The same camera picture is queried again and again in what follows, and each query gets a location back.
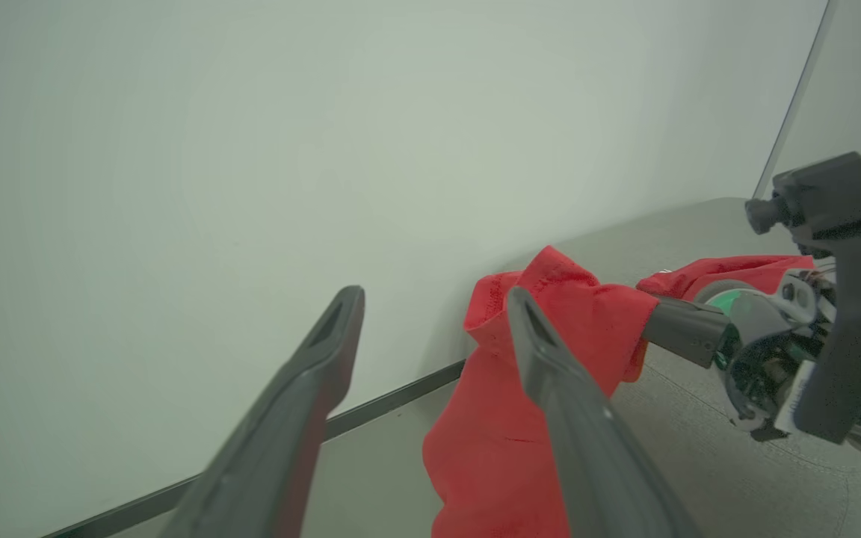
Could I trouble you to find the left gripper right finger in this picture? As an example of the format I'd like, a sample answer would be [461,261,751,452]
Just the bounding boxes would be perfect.
[507,286,702,538]

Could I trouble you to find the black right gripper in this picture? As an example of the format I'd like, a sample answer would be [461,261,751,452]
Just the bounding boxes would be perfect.
[642,271,836,442]

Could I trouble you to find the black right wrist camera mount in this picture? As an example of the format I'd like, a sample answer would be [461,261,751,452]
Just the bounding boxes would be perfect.
[744,152,861,446]

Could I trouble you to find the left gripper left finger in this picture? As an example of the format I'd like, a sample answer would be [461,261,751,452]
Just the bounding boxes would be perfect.
[160,285,366,538]

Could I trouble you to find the red and white garment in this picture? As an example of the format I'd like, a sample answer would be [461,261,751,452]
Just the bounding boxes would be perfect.
[422,244,817,538]

